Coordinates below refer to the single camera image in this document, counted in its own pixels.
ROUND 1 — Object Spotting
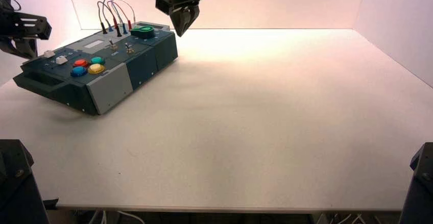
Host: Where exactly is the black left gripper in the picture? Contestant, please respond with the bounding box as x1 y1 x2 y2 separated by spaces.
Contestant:
0 10 53 60

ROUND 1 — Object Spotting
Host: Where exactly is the grey and blue control box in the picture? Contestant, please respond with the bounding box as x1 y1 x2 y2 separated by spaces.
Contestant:
13 21 179 116

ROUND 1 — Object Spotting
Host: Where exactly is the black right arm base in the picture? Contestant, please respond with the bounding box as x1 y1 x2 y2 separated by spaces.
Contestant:
399 142 433 224

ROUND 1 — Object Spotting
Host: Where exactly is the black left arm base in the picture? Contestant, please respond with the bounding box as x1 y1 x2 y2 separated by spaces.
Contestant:
0 139 50 224

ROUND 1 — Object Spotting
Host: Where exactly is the green rotary knob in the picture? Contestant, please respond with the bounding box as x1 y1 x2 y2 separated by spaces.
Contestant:
130 26 156 40

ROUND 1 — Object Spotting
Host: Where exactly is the blue round push button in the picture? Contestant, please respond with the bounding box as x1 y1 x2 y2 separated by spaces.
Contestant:
70 66 88 78

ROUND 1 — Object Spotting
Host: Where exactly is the yellow round push button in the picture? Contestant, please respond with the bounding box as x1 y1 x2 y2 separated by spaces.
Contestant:
88 63 106 75

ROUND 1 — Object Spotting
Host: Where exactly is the jumper cable with white plugs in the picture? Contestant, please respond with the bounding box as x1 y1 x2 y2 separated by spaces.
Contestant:
111 0 137 26

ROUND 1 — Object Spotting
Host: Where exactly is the jumper cable with blue plugs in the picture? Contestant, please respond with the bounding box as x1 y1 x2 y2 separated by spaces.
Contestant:
102 0 128 35

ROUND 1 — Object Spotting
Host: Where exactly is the jumper cable with black plugs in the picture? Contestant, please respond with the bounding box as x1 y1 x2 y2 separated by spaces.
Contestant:
97 1 123 38

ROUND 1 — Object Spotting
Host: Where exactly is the black table bracket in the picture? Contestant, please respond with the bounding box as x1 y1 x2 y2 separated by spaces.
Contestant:
42 198 60 211

